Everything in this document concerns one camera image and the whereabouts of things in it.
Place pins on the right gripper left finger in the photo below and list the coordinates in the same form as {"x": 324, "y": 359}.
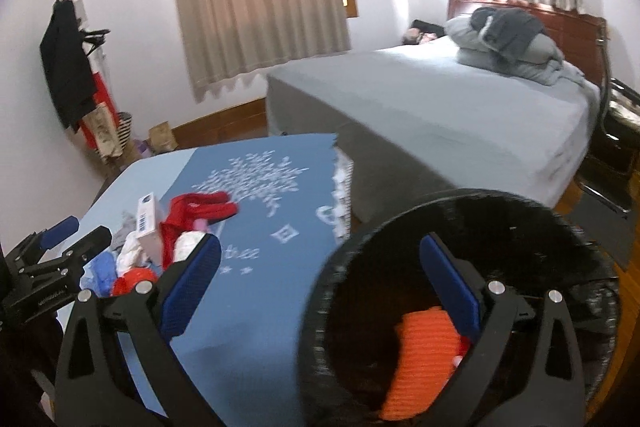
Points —
{"x": 94, "y": 386}

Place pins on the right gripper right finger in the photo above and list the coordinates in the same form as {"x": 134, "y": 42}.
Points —
{"x": 485, "y": 313}

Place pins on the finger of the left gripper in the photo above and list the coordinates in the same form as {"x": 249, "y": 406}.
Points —
{"x": 31, "y": 288}
{"x": 57, "y": 231}

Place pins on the blue glove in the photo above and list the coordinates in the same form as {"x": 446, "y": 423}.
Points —
{"x": 100, "y": 274}

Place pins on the white tissue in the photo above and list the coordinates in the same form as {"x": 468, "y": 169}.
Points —
{"x": 131, "y": 256}

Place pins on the white blue small box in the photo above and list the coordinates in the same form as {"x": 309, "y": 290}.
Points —
{"x": 148, "y": 217}

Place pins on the orange foam net sleeve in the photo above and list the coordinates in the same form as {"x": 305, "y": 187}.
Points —
{"x": 430, "y": 350}

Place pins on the red knitted glove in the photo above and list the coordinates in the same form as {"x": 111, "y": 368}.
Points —
{"x": 185, "y": 210}

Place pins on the black trash bin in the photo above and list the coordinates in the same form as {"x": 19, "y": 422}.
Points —
{"x": 348, "y": 346}

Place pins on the beige hanging bag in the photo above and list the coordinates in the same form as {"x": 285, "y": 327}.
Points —
{"x": 100, "y": 125}

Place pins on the blue tree print tablecloth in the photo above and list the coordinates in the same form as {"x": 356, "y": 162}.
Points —
{"x": 240, "y": 347}

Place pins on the striped basket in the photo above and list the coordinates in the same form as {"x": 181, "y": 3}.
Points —
{"x": 124, "y": 128}

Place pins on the brown paper bag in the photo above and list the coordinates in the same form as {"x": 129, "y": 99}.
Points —
{"x": 161, "y": 138}

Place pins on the red hanging bag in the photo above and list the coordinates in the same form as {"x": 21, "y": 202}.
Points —
{"x": 101, "y": 96}

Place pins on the dark floor mat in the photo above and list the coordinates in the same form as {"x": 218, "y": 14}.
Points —
{"x": 610, "y": 225}

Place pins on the black hanging jacket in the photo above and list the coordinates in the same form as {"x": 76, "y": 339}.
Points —
{"x": 66, "y": 68}

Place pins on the black office chair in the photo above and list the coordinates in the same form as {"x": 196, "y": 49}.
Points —
{"x": 614, "y": 146}

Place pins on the bed with grey sheet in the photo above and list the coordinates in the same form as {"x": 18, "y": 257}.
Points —
{"x": 415, "y": 121}

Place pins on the red wooden headboard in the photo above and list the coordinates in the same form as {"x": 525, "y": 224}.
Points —
{"x": 577, "y": 35}

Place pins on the dark grey blanket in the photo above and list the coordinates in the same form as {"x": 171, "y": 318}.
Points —
{"x": 508, "y": 32}

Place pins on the dark bedside items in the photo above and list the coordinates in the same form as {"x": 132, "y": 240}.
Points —
{"x": 422, "y": 32}

